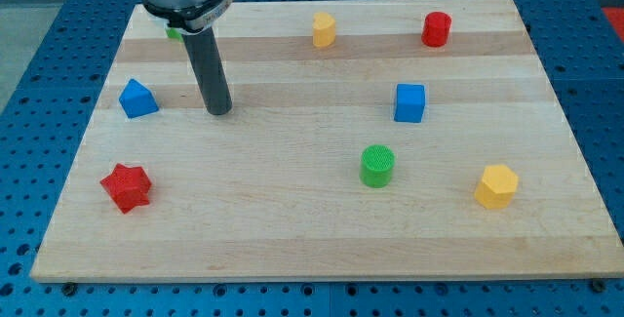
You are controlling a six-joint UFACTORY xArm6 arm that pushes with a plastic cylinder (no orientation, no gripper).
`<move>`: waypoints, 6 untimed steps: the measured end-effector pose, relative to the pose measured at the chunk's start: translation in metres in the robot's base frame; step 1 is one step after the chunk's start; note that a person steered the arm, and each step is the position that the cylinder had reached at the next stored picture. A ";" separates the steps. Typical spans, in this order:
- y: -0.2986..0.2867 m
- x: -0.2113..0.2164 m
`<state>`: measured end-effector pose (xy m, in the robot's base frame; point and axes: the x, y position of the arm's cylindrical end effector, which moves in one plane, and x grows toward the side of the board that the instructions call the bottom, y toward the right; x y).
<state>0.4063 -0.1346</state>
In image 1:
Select green block behind arm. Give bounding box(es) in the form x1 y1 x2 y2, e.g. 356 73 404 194
166 28 183 42

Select red cylinder block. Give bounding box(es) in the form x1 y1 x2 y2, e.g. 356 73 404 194
421 12 452 47

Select wooden board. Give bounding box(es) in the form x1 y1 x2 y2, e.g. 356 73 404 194
30 0 623 284

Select blue triangular block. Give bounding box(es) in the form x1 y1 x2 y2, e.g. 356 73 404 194
118 79 159 119

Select yellow hexagon block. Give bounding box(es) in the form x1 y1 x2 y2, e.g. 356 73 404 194
474 164 519 210

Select blue cube block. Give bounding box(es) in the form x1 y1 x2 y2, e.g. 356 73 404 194
394 83 426 123

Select red star block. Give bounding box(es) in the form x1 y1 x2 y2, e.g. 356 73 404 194
99 164 152 214

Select green cylinder block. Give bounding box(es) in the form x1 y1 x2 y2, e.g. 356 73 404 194
359 144 395 188

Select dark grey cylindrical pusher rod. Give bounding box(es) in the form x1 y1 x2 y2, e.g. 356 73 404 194
182 28 232 116

